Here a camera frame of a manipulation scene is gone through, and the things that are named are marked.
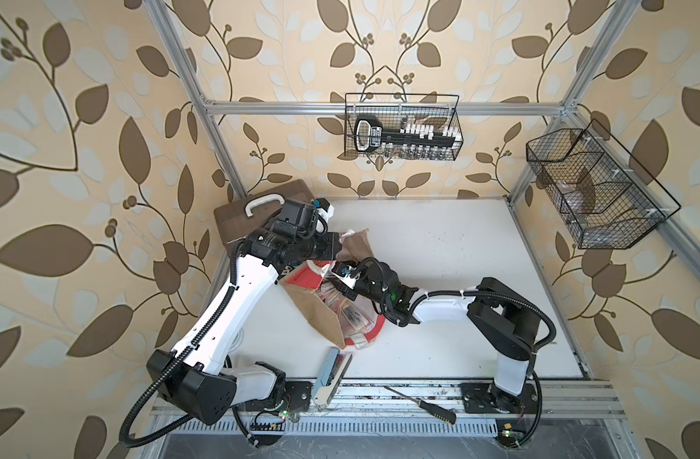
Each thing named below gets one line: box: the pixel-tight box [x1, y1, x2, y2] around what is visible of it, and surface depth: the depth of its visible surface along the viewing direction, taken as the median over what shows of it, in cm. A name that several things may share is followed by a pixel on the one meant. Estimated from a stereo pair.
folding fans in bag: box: [317, 281, 381, 336], surface depth 80 cm
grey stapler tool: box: [312, 347, 353, 411], surface depth 77 cm
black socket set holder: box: [353, 114, 461, 158], surface depth 86 cm
